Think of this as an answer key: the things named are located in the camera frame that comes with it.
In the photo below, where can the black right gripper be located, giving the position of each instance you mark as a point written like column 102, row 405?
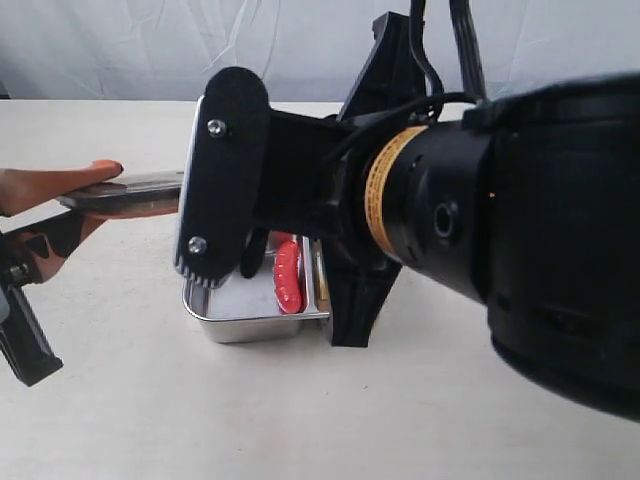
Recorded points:
column 307, row 176

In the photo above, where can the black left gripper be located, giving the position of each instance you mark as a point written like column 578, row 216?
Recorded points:
column 35, row 253

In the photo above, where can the red sausage toy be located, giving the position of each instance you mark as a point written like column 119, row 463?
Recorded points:
column 286, row 278

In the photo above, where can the dark transparent lid orange seal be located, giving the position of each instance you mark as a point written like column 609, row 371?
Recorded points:
column 128, row 196

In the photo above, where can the steel two-compartment lunch box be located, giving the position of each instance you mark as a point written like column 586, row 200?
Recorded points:
column 246, row 310

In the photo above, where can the blue-grey backdrop cloth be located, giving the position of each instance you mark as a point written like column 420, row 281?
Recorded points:
column 304, row 50

